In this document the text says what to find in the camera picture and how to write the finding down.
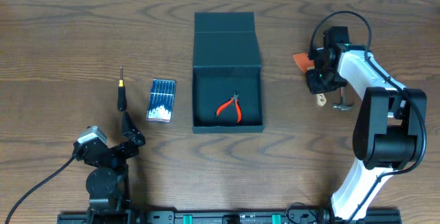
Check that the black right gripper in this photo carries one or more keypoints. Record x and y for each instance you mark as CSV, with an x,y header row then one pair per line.
x,y
315,89

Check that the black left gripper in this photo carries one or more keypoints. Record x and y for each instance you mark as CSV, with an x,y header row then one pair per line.
x,y
121,149

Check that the red scraper wooden handle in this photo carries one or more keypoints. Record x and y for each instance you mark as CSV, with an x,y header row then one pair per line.
x,y
305,64

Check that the small black-handled hammer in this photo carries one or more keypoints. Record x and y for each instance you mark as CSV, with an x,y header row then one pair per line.
x,y
343,105

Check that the blue screwdriver bit case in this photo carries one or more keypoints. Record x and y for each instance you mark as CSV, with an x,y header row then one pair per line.
x,y
162,98

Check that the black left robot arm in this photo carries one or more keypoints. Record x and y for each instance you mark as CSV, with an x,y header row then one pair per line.
x,y
108,184

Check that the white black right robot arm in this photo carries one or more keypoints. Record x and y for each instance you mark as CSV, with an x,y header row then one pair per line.
x,y
389,138

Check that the black yellow screwdriver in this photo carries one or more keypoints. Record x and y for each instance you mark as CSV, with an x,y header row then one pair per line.
x,y
122,101

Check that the black open gift box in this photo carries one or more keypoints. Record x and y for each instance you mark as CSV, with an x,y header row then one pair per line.
x,y
226,74

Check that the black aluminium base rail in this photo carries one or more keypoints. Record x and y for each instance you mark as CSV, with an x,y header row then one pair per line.
x,y
300,216

